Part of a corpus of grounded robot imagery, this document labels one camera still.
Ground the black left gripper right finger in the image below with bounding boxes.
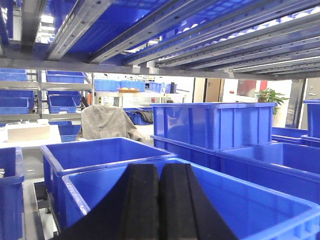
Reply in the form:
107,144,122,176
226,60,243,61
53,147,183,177
159,163,237,240

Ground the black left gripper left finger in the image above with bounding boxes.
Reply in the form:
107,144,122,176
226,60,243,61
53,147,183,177
55,164,159,240

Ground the dark blue bin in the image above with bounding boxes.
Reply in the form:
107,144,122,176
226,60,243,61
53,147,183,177
40,137,177,229
216,143,320,204
67,158,320,240
0,147,25,240

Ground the tall blue ribbed crate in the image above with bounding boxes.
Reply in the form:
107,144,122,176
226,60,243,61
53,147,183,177
151,102,276,171

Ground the grey jacket on chair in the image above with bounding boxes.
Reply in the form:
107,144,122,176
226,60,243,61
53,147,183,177
76,105,145,142

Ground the orange fruit basket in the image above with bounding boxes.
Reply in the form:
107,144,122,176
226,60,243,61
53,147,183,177
118,87,139,94

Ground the cardboard box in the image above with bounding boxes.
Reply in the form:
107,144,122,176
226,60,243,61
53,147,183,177
5,123,51,143

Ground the green potted plant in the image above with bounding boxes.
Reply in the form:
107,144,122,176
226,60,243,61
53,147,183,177
255,88,289,116

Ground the background steel shelf rack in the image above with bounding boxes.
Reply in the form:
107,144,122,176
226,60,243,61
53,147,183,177
0,68,96,143

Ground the overhead steel roller shelf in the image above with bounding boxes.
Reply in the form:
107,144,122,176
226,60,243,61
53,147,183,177
0,0,320,81

